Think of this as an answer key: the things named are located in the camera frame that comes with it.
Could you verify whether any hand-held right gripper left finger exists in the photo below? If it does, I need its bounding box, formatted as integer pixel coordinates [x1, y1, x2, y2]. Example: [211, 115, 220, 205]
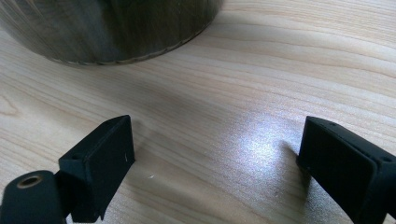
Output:
[55, 115, 136, 224]

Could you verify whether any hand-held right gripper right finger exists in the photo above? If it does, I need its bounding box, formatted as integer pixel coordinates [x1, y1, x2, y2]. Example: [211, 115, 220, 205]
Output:
[296, 116, 396, 224]

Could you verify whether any ribbed translucent trash bin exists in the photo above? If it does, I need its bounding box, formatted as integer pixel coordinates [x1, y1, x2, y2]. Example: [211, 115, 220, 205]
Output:
[0, 0, 225, 66]

